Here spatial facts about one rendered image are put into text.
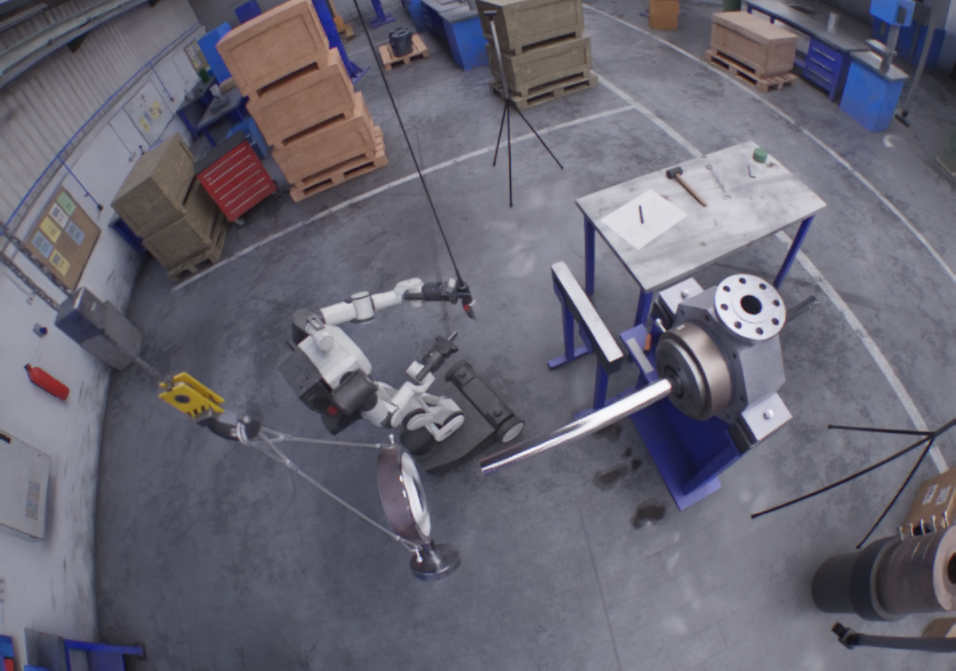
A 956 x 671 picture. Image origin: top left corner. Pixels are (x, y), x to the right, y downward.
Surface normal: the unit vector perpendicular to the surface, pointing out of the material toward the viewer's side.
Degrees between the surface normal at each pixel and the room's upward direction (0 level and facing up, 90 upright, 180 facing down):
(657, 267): 0
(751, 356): 45
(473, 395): 0
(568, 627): 0
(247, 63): 90
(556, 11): 90
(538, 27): 90
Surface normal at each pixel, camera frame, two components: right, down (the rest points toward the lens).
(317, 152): 0.25, 0.76
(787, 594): -0.20, -0.56
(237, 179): 0.59, 0.58
